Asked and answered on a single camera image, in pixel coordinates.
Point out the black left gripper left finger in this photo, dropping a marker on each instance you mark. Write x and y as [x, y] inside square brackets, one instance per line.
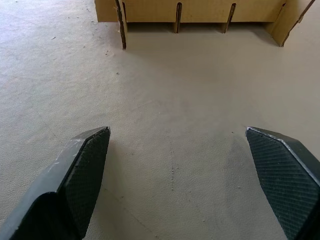
[75, 180]

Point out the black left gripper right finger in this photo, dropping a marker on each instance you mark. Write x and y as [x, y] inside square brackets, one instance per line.
[287, 175]

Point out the brown cardboard divider rack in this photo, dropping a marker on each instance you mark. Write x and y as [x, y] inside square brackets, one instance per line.
[200, 12]

